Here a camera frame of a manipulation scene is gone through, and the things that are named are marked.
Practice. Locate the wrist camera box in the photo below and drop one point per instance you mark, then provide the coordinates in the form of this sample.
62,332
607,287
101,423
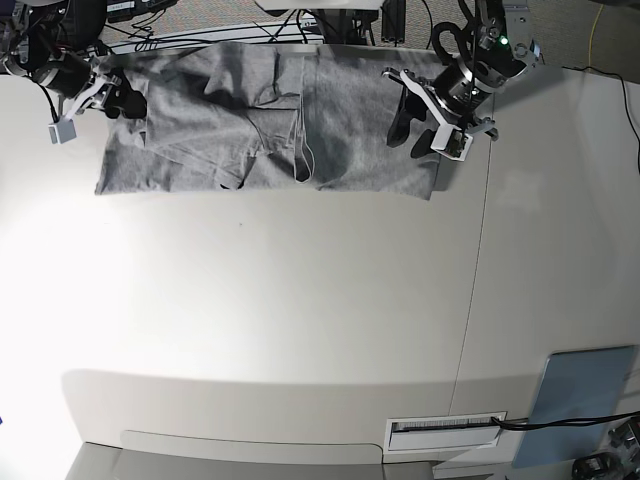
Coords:
451,142
62,131

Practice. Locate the white cable grommet plate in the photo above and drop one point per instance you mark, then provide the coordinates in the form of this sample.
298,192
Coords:
440,434

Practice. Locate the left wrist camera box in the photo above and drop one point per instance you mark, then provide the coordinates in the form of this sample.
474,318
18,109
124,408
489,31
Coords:
62,131

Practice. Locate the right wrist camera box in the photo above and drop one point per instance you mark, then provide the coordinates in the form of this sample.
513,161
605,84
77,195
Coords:
451,142

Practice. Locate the black device bottom right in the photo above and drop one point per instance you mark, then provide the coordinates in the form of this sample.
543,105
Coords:
600,466

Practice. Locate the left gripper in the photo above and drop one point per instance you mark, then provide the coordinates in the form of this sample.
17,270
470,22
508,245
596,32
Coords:
454,95

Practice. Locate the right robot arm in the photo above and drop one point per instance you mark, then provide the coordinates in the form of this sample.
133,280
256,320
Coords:
50,45

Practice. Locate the black aluminium extrusion post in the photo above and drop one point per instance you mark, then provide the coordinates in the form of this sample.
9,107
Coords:
393,21

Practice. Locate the grey T-shirt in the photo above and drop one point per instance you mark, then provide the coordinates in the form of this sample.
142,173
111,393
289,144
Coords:
398,173

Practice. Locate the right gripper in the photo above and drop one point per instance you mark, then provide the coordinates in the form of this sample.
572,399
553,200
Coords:
80,85

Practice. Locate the blue-grey panel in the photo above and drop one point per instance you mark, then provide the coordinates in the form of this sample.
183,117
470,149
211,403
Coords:
575,384

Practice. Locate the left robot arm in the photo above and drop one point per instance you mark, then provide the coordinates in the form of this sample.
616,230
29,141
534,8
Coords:
495,47

